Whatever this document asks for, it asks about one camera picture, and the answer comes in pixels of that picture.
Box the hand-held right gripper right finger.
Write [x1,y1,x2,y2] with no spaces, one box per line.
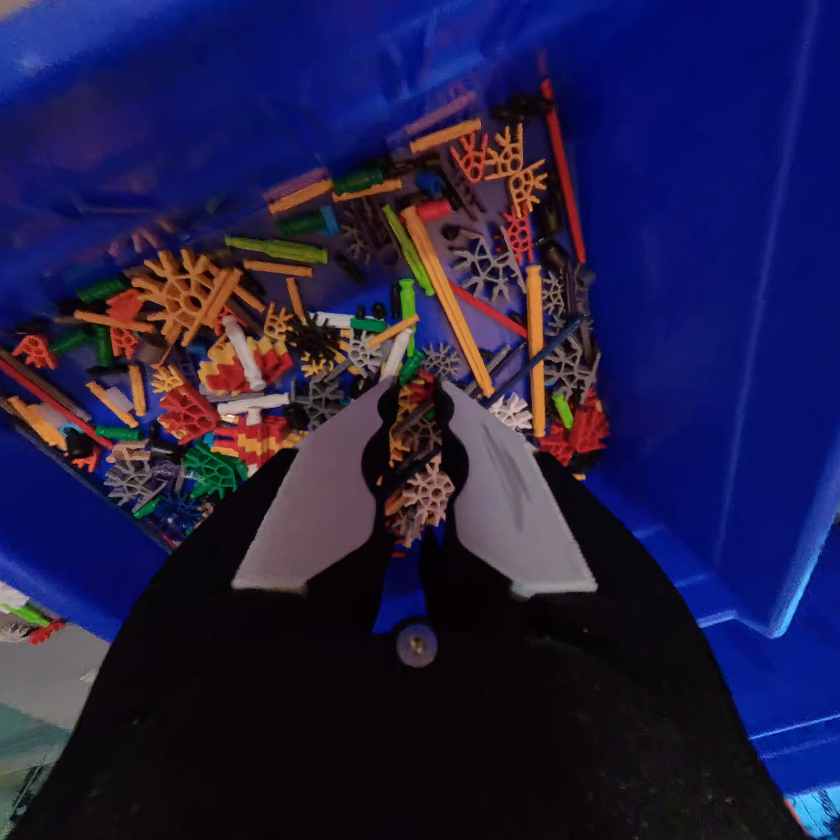
[420,381,598,611]

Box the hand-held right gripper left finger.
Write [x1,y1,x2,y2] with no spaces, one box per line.
[231,381,396,611]

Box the pile of colourful toy pieces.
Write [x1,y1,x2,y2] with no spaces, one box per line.
[0,79,611,546]

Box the colourful toy rod wheel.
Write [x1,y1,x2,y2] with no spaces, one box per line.
[0,584,67,647]

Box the blue plastic parts bin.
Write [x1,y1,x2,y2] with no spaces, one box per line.
[0,0,840,657]

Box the empty blue plastic bin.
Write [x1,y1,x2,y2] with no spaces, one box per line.
[705,518,840,798]

